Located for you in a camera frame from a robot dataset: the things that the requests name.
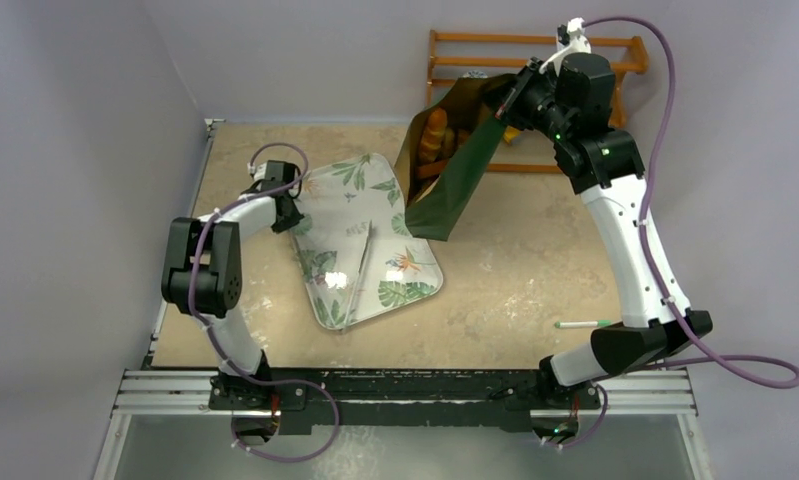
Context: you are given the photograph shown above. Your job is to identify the leaf pattern serving tray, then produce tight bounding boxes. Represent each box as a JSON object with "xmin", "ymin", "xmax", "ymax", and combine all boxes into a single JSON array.
[{"xmin": 292, "ymin": 153, "xmax": 444, "ymax": 330}]

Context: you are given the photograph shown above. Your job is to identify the metal tongs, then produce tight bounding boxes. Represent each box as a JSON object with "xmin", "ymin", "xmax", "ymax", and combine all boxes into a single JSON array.
[{"xmin": 341, "ymin": 221, "xmax": 373, "ymax": 330}]

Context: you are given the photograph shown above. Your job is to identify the green paper bag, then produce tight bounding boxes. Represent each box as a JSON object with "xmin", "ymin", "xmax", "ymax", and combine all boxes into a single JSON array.
[{"xmin": 395, "ymin": 74, "xmax": 514, "ymax": 241}]

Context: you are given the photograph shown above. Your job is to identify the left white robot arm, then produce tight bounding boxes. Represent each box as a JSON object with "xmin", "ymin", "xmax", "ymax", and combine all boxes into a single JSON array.
[{"xmin": 161, "ymin": 160, "xmax": 304, "ymax": 409}]

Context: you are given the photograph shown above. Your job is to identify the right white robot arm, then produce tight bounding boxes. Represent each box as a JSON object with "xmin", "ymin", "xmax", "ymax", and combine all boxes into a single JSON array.
[{"xmin": 495, "ymin": 53, "xmax": 713, "ymax": 407}]

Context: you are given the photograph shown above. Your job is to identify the fake baguette bread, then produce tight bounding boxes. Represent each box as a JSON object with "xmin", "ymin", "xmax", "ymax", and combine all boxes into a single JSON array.
[{"xmin": 417, "ymin": 107, "xmax": 448, "ymax": 164}]

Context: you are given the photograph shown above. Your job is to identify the orange fake bread slice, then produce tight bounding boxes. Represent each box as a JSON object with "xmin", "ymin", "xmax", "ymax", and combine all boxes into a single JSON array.
[{"xmin": 415, "ymin": 159, "xmax": 449, "ymax": 180}]

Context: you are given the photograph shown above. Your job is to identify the orange wooden shelf rack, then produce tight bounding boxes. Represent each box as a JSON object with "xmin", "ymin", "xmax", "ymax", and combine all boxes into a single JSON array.
[{"xmin": 428, "ymin": 29, "xmax": 650, "ymax": 175}]

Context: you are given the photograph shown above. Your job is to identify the small yellow object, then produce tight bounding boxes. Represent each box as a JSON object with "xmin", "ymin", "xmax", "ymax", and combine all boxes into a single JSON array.
[{"xmin": 503, "ymin": 127, "xmax": 521, "ymax": 145}]

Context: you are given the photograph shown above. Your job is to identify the green white marker pen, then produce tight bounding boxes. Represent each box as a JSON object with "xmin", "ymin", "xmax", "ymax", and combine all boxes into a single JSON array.
[{"xmin": 554, "ymin": 320, "xmax": 614, "ymax": 329}]

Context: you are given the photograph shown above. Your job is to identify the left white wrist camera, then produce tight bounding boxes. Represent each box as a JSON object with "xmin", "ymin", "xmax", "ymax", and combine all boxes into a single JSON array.
[{"xmin": 243, "ymin": 163, "xmax": 267, "ymax": 195}]

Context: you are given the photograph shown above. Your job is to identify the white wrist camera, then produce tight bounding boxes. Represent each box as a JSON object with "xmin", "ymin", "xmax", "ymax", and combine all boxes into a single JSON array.
[
  {"xmin": 243, "ymin": 163, "xmax": 267, "ymax": 195},
  {"xmin": 539, "ymin": 17, "xmax": 592, "ymax": 74}
]

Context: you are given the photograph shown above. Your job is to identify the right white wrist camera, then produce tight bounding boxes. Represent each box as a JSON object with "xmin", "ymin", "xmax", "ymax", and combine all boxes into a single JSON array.
[{"xmin": 539, "ymin": 17, "xmax": 592, "ymax": 74}]

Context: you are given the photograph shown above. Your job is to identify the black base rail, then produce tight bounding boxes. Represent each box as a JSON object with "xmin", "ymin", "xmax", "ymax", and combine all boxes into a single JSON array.
[{"xmin": 209, "ymin": 368, "xmax": 602, "ymax": 438}]

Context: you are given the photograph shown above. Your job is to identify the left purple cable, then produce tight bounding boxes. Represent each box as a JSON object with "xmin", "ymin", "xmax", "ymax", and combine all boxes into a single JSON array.
[{"xmin": 186, "ymin": 142, "xmax": 341, "ymax": 464}]

